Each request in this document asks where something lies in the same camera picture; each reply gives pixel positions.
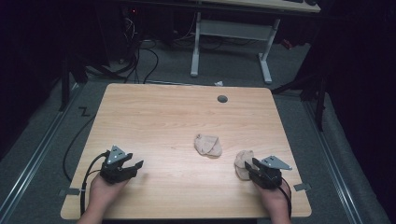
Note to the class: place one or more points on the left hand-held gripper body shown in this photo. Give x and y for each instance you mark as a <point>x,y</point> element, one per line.
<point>113,172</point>

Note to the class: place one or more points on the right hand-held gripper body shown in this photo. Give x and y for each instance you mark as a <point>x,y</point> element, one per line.
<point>271,175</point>

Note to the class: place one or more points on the beige sock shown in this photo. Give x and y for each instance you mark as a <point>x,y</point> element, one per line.
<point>242,161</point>
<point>208,145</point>

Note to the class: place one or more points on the person's left hand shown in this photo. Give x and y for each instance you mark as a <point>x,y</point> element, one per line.
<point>101,194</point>

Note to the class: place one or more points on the person's right hand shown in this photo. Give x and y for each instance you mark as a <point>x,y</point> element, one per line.
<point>277,200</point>

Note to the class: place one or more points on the grey tape piece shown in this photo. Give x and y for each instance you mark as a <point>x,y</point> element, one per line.
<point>302,186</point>
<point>70,191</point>

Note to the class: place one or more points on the black metal stand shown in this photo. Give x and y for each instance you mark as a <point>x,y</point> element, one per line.
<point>64,93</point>
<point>320,109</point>

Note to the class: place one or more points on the crumpled white paper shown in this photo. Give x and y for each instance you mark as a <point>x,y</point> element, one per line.
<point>219,83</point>

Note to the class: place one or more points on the white-framed desk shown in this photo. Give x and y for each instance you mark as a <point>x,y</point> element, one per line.
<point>236,31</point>

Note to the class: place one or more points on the metal floor rail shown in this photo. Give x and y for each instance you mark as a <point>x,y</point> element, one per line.
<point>34,155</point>
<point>330,168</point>

